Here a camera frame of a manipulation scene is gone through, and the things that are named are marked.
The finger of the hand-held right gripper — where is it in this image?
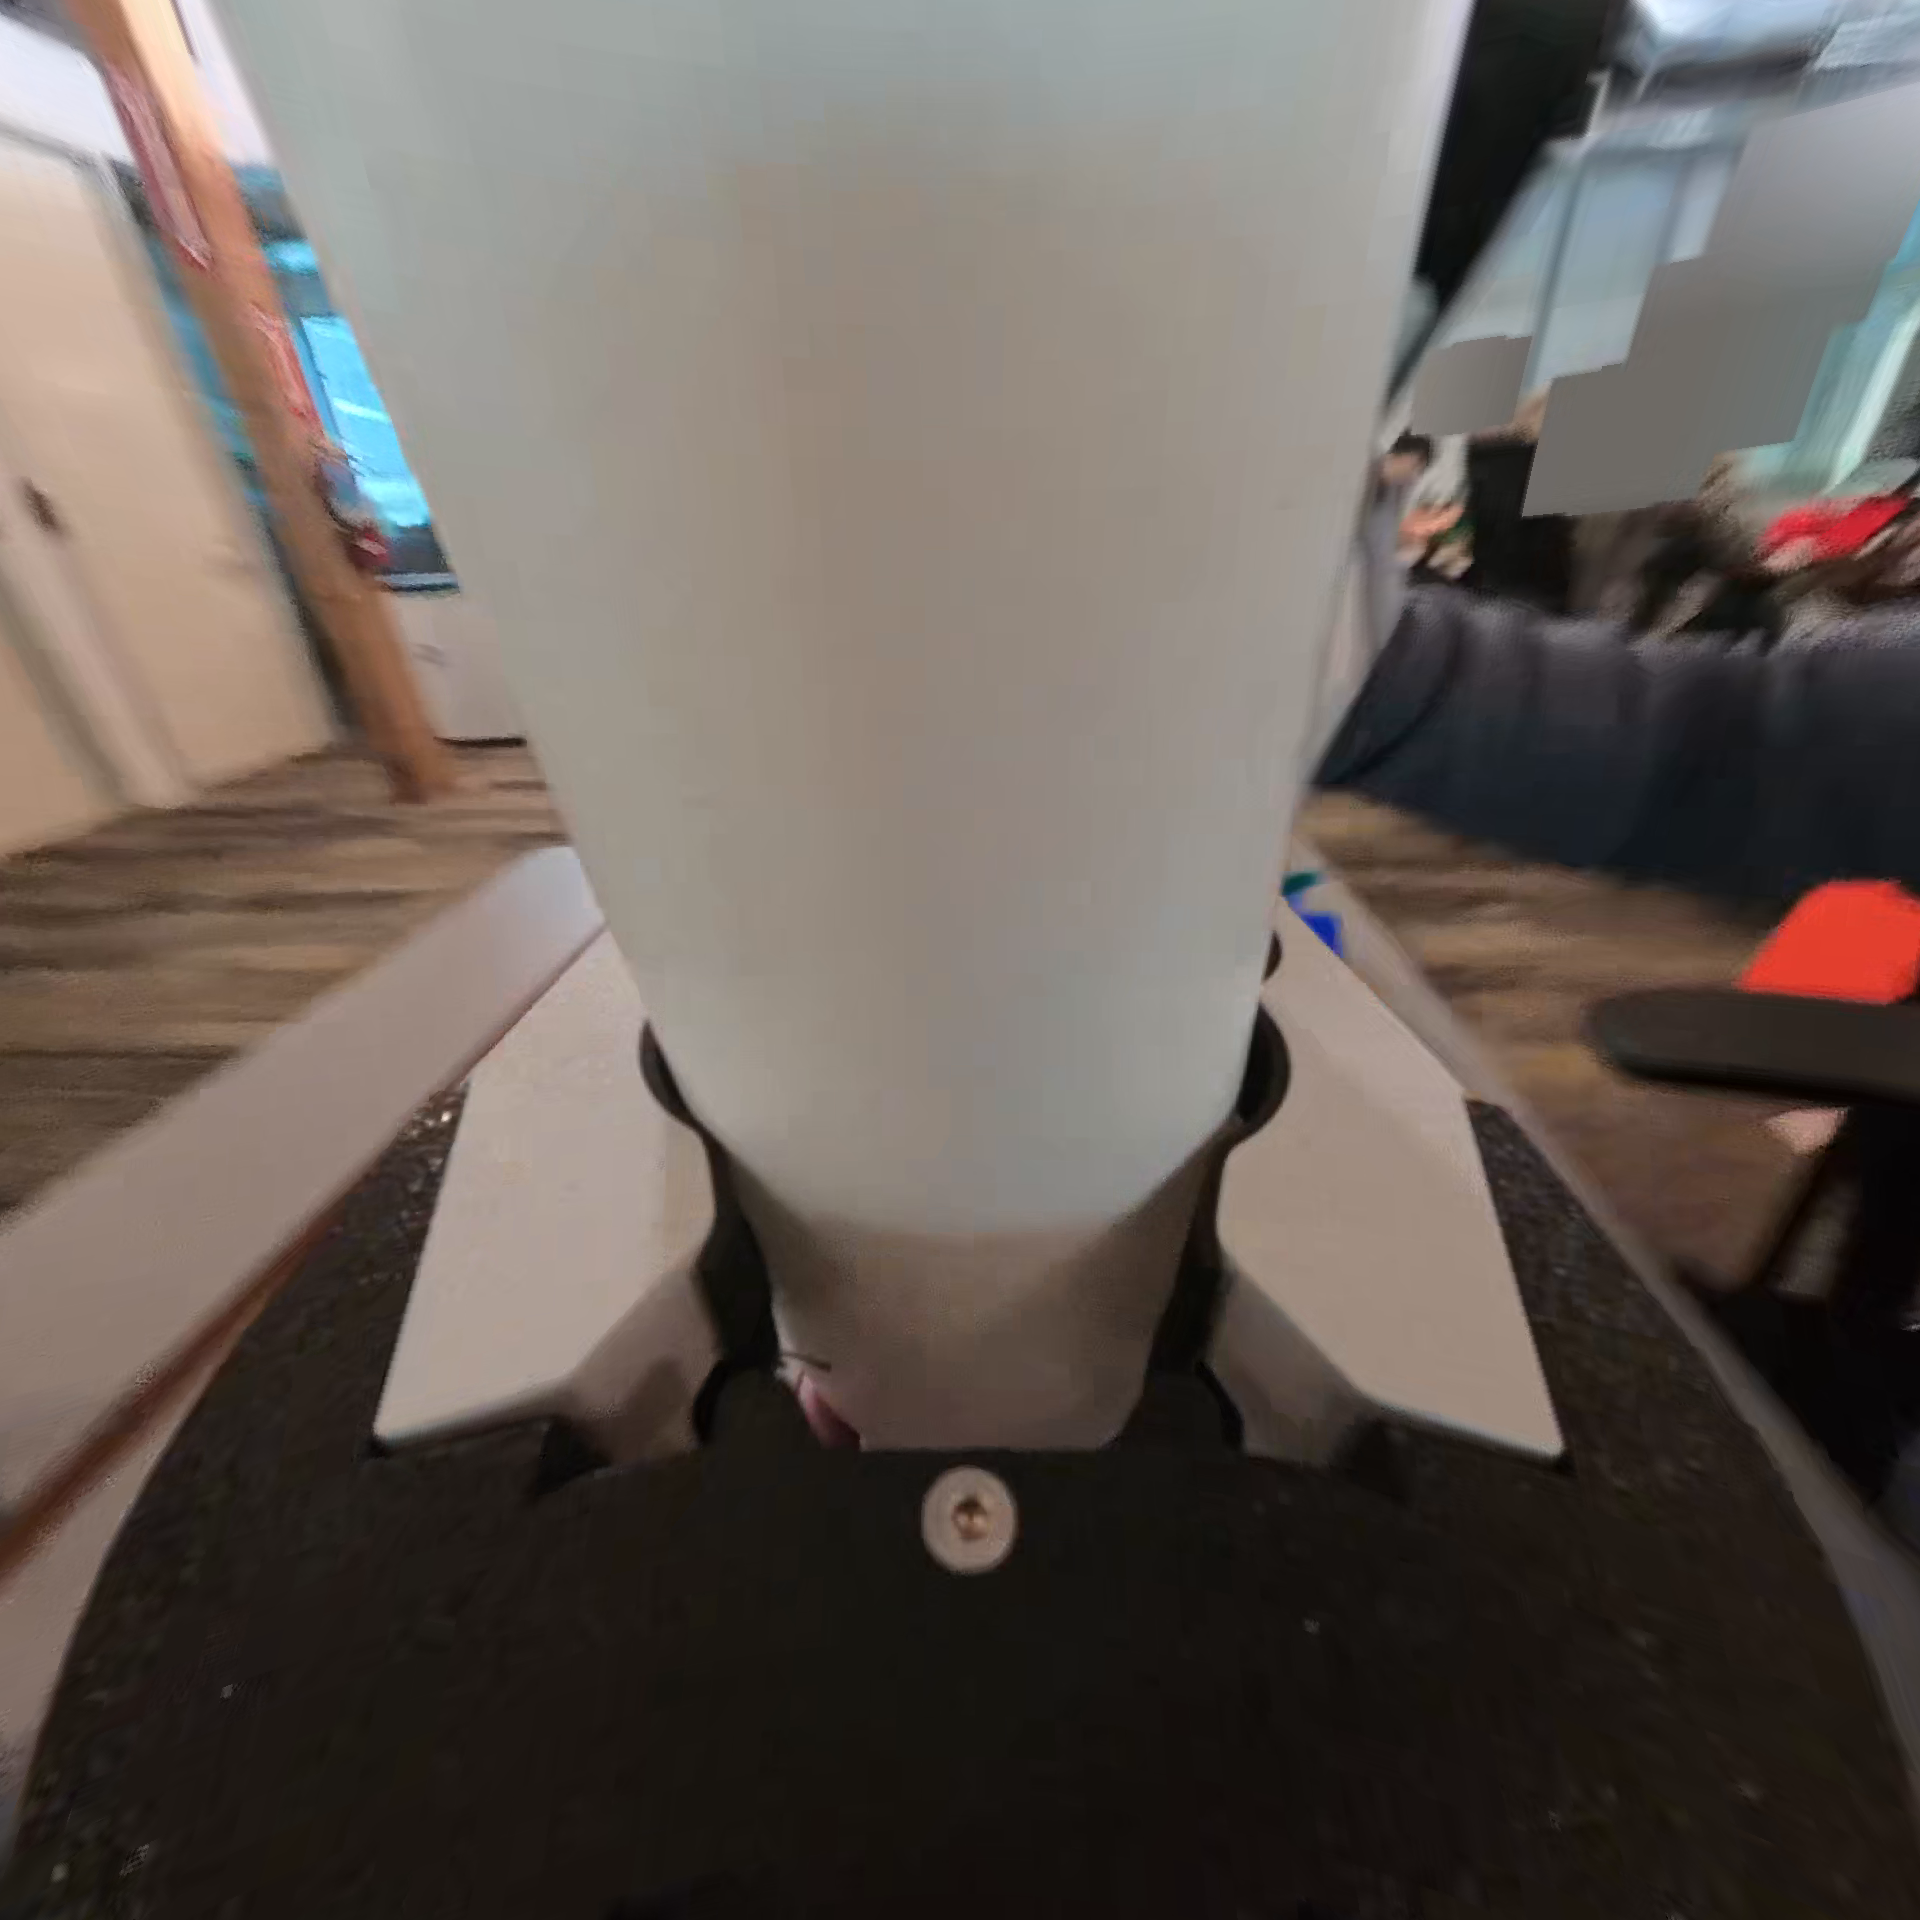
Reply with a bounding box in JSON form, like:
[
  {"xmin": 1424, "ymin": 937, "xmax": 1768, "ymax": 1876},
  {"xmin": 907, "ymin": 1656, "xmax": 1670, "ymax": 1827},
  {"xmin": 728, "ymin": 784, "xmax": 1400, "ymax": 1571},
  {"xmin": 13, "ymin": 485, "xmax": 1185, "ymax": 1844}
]
[{"xmin": 1317, "ymin": 442, "xmax": 1428, "ymax": 781}]

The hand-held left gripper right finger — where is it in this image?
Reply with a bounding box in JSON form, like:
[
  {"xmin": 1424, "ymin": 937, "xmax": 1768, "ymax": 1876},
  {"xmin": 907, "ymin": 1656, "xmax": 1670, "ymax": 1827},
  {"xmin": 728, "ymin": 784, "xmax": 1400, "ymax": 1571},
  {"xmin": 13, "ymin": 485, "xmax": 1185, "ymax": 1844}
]
[{"xmin": 1196, "ymin": 930, "xmax": 1567, "ymax": 1469}]

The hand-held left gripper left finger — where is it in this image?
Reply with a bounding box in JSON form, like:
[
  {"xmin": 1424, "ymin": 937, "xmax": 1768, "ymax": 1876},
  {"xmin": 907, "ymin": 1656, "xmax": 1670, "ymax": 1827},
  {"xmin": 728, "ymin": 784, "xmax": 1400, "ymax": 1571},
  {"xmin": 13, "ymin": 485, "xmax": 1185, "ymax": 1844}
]
[{"xmin": 373, "ymin": 930, "xmax": 782, "ymax": 1469}]

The white bottle black cap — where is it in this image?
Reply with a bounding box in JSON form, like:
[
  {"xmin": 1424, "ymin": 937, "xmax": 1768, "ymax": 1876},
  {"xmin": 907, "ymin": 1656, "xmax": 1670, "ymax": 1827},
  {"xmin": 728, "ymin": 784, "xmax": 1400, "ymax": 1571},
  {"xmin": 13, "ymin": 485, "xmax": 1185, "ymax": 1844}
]
[{"xmin": 212, "ymin": 0, "xmax": 1484, "ymax": 1456}]

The person's right forearm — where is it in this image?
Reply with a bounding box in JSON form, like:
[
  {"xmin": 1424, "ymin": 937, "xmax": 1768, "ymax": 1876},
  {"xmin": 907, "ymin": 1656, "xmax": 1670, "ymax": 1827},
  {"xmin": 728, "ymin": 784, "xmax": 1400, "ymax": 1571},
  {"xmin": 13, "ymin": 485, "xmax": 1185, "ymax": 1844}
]
[{"xmin": 1308, "ymin": 582, "xmax": 1920, "ymax": 920}]

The orange object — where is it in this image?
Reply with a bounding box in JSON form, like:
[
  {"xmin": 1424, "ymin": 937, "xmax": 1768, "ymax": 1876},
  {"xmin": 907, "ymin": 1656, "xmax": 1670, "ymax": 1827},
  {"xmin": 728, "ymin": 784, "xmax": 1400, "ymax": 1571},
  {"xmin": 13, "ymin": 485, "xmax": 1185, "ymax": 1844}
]
[{"xmin": 1738, "ymin": 878, "xmax": 1920, "ymax": 1007}]

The red fire extinguisher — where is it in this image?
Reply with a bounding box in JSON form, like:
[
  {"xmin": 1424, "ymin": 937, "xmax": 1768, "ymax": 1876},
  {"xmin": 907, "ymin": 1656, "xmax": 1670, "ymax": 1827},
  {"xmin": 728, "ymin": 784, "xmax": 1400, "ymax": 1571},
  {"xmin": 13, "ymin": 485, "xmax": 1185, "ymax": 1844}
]
[{"xmin": 313, "ymin": 447, "xmax": 398, "ymax": 582}]

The white door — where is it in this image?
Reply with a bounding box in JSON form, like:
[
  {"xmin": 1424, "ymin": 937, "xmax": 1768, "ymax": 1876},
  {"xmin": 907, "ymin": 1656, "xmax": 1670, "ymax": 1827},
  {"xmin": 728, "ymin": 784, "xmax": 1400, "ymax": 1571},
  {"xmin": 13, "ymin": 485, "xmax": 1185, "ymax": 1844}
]
[{"xmin": 0, "ymin": 131, "xmax": 342, "ymax": 845}]

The wooden post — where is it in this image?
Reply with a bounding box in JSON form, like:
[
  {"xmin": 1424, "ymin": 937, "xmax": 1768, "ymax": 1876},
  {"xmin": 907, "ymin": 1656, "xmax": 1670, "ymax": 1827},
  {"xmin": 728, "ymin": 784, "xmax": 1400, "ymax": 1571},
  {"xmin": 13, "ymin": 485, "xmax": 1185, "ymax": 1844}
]
[{"xmin": 65, "ymin": 0, "xmax": 462, "ymax": 808}]

